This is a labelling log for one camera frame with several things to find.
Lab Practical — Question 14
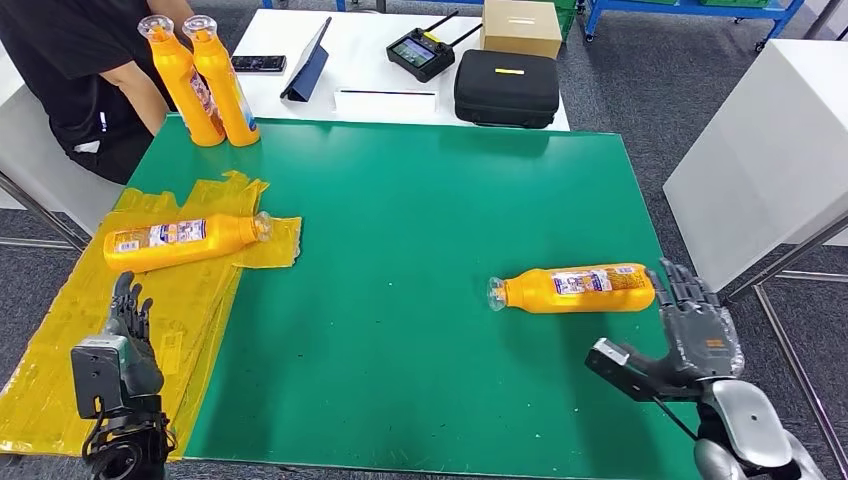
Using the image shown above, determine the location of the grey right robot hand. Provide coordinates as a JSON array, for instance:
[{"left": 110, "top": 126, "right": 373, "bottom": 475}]
[{"left": 619, "top": 258, "right": 747, "bottom": 399}]

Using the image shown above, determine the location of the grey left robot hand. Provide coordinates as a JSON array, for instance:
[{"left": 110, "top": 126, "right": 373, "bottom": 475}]
[{"left": 99, "top": 271, "right": 166, "bottom": 399}]

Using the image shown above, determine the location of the orange bottle clear cap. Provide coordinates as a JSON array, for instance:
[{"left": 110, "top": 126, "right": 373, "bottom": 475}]
[
  {"left": 486, "top": 262, "right": 657, "bottom": 315},
  {"left": 182, "top": 14, "right": 262, "bottom": 148},
  {"left": 102, "top": 211, "right": 274, "bottom": 274},
  {"left": 137, "top": 14, "right": 228, "bottom": 148}
]

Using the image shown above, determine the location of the yellow plastic sheet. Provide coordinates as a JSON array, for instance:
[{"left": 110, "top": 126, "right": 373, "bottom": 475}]
[{"left": 0, "top": 170, "right": 303, "bottom": 460}]

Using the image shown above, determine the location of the green table mat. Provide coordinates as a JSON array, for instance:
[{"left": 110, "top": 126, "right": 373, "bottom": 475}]
[{"left": 127, "top": 113, "right": 705, "bottom": 480}]

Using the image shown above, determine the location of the black carry case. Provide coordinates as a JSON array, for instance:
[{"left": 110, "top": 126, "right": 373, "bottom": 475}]
[{"left": 453, "top": 48, "right": 562, "bottom": 130}]

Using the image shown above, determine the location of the person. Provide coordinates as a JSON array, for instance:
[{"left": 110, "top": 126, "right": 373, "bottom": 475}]
[{"left": 0, "top": 0, "right": 197, "bottom": 185}]

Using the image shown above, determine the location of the black smartphone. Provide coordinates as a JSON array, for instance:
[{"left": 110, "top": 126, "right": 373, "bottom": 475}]
[{"left": 230, "top": 54, "right": 288, "bottom": 74}]

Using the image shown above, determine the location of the blue metal rack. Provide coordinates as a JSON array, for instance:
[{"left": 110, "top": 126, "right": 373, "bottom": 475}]
[
  {"left": 582, "top": 0, "right": 813, "bottom": 46},
  {"left": 261, "top": 0, "right": 488, "bottom": 15}
]

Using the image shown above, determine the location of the tablet with blue cover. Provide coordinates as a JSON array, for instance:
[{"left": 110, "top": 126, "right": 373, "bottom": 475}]
[{"left": 280, "top": 16, "right": 333, "bottom": 103}]

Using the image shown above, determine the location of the green crate stack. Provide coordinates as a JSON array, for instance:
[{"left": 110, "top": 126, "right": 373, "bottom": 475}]
[{"left": 526, "top": 0, "right": 583, "bottom": 41}]

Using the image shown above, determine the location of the white flat box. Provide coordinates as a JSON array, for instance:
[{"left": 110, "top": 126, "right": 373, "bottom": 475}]
[{"left": 333, "top": 87, "right": 439, "bottom": 122}]

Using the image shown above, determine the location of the cardboard box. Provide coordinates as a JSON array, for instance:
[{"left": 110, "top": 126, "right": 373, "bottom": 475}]
[{"left": 480, "top": 0, "right": 564, "bottom": 60}]

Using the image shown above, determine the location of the white desk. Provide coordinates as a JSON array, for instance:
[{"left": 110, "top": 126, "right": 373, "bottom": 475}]
[{"left": 228, "top": 7, "right": 571, "bottom": 132}]

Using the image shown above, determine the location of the black remote controller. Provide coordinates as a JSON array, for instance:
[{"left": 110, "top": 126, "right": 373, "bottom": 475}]
[{"left": 386, "top": 9, "right": 485, "bottom": 84}]

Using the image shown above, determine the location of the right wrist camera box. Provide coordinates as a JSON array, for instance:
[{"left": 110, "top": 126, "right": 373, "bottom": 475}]
[{"left": 584, "top": 337, "right": 670, "bottom": 403}]

